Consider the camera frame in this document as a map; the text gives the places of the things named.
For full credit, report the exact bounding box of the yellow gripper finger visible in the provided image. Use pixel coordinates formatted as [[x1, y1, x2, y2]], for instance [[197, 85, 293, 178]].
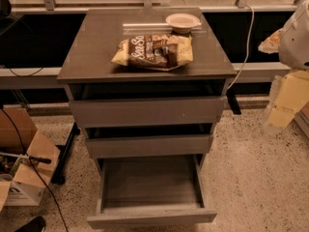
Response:
[[258, 29, 282, 54], [263, 71, 309, 133]]

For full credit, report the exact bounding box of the brown chip bag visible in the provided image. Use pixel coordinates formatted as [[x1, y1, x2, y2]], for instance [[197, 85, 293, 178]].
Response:
[[111, 34, 193, 72]]

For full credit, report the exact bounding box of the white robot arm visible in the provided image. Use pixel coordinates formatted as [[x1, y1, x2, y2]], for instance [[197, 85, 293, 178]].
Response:
[[258, 0, 309, 133]]

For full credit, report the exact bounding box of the top grey drawer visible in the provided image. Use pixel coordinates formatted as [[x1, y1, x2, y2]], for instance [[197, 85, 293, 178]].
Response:
[[70, 98, 225, 128]]

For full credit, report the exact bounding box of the grey drawer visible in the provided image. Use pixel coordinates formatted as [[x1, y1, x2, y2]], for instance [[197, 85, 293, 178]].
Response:
[[85, 134, 213, 159], [87, 155, 217, 229], [70, 98, 225, 128]]

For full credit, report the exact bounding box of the grey drawer cabinet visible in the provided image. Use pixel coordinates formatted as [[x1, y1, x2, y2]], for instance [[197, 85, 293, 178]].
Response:
[[58, 8, 236, 164]]

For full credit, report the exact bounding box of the middle grey drawer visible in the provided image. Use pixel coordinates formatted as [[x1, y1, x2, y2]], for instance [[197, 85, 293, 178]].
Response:
[[85, 134, 213, 159]]

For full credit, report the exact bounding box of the bottom grey drawer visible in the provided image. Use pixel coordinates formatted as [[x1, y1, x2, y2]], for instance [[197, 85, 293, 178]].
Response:
[[87, 155, 217, 229]]

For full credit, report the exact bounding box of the white paper bowl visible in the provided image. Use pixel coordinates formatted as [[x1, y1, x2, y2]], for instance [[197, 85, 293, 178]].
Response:
[[165, 14, 201, 34]]

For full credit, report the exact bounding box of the black table leg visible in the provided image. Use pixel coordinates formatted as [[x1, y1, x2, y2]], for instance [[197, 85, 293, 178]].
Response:
[[51, 124, 80, 185]]

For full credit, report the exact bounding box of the open cardboard box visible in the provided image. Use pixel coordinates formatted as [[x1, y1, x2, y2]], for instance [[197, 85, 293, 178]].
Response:
[[0, 108, 60, 211]]

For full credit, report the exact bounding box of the black shoe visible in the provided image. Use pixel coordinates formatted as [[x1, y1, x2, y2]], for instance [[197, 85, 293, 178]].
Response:
[[15, 217, 46, 232]]

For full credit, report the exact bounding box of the white cable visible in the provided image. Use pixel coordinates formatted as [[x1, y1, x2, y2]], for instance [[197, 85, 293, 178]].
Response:
[[226, 4, 255, 91]]

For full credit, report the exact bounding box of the black-handled tool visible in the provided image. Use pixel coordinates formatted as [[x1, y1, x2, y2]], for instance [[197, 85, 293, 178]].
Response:
[[0, 152, 52, 164]]

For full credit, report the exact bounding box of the black cable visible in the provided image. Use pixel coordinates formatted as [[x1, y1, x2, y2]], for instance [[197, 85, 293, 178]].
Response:
[[0, 108, 70, 232]]

